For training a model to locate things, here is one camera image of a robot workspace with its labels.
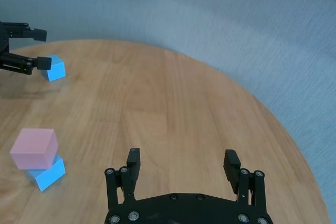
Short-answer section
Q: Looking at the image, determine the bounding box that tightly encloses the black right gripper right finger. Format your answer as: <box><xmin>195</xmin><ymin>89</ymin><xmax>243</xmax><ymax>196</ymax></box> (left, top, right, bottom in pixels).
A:
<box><xmin>222</xmin><ymin>149</ymin><xmax>267</xmax><ymax>209</ymax></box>

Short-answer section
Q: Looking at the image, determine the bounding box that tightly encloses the pink cube block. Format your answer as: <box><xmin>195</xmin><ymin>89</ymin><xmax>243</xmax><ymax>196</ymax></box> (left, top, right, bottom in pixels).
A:
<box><xmin>9</xmin><ymin>128</ymin><xmax>58</xmax><ymax>170</ymax></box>

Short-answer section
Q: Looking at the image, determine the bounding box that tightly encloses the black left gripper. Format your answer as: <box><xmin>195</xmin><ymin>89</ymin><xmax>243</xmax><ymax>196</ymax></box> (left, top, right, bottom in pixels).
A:
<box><xmin>0</xmin><ymin>21</ymin><xmax>53</xmax><ymax>76</ymax></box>

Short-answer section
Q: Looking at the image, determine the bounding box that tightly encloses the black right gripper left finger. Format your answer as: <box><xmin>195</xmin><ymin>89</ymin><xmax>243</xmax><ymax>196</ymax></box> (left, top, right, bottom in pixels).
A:
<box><xmin>104</xmin><ymin>147</ymin><xmax>142</xmax><ymax>209</ymax></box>

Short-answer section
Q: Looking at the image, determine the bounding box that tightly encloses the light blue cube block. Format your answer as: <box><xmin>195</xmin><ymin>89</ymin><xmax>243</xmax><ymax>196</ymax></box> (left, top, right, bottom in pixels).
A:
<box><xmin>43</xmin><ymin>55</ymin><xmax>67</xmax><ymax>82</ymax></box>
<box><xmin>27</xmin><ymin>155</ymin><xmax>66</xmax><ymax>192</ymax></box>

